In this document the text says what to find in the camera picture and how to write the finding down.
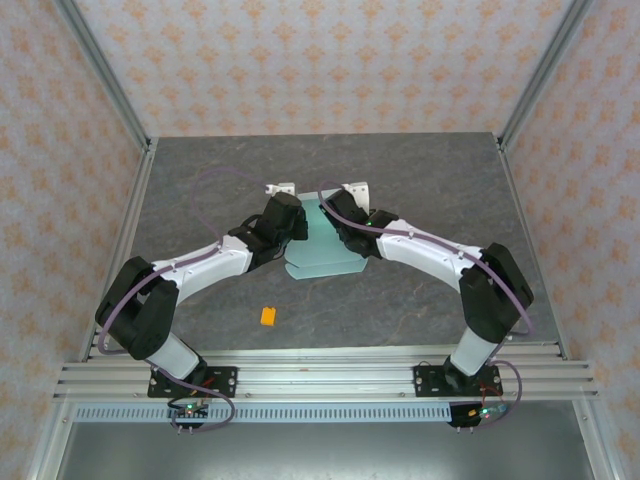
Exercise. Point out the light teal paper box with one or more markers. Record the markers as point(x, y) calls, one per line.
point(320, 260)

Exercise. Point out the small orange block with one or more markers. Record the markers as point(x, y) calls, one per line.
point(269, 317)

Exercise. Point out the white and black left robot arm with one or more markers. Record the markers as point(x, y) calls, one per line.
point(200, 265)

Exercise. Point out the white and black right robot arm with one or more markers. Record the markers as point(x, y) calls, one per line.
point(425, 255)

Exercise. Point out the grey metal sheet panel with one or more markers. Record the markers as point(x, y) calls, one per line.
point(320, 455)

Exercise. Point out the aluminium table side rail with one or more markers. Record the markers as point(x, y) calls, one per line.
point(134, 195)
point(528, 225)

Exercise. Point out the aluminium mounting rail beam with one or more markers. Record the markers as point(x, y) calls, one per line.
point(325, 380)

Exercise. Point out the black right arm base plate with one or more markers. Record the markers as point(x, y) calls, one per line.
point(425, 380)

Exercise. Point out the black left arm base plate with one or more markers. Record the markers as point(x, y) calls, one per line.
point(225, 380)

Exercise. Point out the black right board mount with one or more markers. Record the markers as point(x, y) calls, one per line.
point(457, 417)

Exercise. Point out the black board mount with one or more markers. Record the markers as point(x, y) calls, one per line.
point(197, 425)
point(457, 417)

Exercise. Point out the black left board mount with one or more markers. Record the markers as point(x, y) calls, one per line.
point(197, 425)

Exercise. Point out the aluminium frame post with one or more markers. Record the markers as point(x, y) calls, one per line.
point(544, 75)
point(106, 75)

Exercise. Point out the aluminium lower frame rail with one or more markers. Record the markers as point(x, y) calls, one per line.
point(595, 440)
point(50, 440)

